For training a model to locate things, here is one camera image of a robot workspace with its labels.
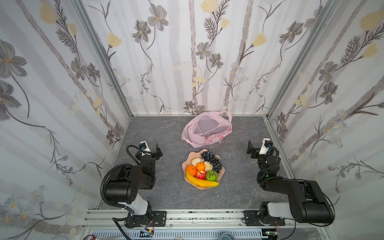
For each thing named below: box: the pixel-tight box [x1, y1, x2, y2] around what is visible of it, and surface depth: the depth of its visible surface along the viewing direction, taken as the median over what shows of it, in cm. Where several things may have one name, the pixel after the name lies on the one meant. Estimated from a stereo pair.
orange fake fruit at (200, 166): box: [196, 162, 206, 171], surface depth 85 cm
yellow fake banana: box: [186, 170, 220, 188], surface depth 82 cm
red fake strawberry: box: [194, 169, 207, 180], surface depth 84 cm
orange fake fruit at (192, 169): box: [186, 164, 197, 177], surface depth 85 cm
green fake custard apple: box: [206, 169, 218, 182], surface depth 82 cm
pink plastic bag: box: [181, 110, 233, 149], surface depth 107 cm
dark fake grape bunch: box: [201, 150, 222, 174], surface depth 88 cm
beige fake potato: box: [191, 157, 205, 168], surface depth 90 cm
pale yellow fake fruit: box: [203, 161, 214, 172], surface depth 87 cm
